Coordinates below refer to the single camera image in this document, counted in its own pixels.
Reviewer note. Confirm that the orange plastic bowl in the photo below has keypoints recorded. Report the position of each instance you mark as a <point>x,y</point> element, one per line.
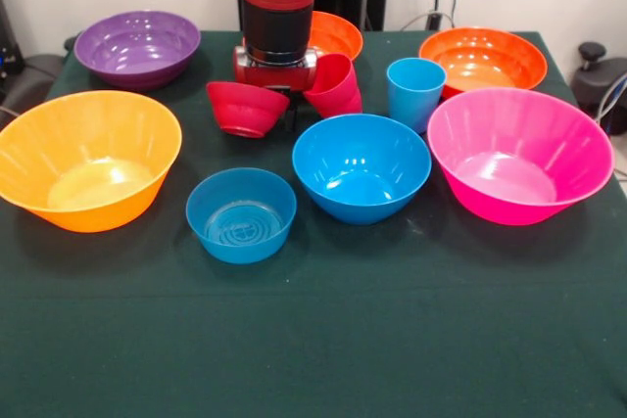
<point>490,60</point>
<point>338,33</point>

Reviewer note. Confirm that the blue plastic cup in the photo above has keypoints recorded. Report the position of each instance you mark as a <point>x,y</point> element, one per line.
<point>414,105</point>

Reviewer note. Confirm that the opaque blue plastic bowl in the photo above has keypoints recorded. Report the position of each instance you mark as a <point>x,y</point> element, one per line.
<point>360,163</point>

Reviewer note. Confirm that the large pink plastic bowl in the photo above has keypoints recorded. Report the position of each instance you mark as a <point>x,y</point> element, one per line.
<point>514,144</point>

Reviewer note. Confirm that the small red plastic bowl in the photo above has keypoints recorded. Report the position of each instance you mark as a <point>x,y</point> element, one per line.
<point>245,112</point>

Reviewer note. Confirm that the black round equipment with knob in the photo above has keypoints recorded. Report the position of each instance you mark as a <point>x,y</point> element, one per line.
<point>595,80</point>

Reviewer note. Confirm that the red plastic cup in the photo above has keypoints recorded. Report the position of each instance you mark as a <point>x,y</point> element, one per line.
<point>335,85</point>

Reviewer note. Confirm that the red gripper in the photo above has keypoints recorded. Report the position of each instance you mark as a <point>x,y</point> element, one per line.
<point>274,75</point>

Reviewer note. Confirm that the dark green tablecloth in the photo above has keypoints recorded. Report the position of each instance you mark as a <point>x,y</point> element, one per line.
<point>313,379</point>

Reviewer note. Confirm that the small translucent blue bowl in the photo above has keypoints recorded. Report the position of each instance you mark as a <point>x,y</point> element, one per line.
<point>240,242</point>

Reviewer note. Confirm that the large yellow-orange plastic bowl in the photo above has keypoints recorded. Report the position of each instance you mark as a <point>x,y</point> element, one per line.
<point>88,144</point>

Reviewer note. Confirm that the black power adapter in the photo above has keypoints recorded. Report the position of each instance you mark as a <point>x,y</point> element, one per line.
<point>433,20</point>

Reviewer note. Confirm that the purple plastic bowl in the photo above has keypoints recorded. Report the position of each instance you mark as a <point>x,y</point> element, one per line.
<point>161,73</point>

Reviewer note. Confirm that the black equipment box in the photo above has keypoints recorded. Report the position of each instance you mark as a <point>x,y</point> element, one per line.
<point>7,56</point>

